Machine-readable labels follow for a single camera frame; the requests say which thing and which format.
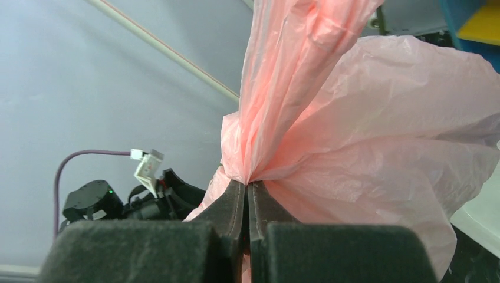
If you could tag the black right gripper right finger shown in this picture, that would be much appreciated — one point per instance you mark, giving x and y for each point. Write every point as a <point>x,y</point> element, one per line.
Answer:
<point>282,249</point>

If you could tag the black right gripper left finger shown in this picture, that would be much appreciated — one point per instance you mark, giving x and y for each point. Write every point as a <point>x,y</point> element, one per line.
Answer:
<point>205,249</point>

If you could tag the blue yellow pink shelf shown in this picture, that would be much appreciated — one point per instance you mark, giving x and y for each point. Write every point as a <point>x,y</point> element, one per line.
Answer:
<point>474,27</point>

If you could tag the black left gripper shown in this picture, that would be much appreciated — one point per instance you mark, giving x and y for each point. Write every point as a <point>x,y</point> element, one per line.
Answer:
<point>176,200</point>

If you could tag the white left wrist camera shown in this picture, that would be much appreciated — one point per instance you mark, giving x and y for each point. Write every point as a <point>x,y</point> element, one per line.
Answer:
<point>147,168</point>

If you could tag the pink plastic grocery bag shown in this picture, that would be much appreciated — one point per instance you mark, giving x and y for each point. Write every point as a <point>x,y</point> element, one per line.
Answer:
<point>367,130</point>

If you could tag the white pvc pipe frame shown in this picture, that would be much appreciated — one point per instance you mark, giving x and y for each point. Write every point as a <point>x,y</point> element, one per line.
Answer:
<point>150,39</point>

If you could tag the white plastic tray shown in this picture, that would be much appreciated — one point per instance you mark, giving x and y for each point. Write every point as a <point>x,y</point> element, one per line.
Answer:
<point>479,217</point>

